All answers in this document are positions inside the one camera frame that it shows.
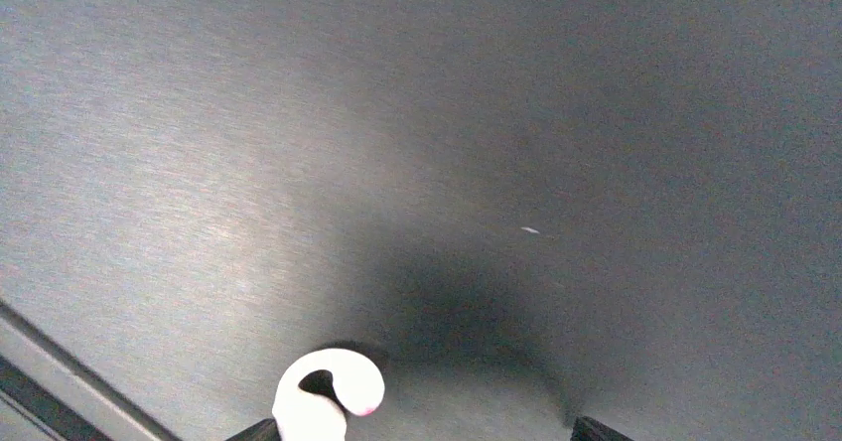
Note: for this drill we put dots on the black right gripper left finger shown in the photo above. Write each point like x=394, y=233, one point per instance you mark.
x=264, y=430

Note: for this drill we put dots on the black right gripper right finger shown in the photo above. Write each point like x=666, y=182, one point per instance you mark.
x=589, y=429

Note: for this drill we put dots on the white earbud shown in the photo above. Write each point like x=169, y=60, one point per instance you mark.
x=357, y=388

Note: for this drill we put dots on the black front mounting rail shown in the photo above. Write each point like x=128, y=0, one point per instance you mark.
x=68, y=398

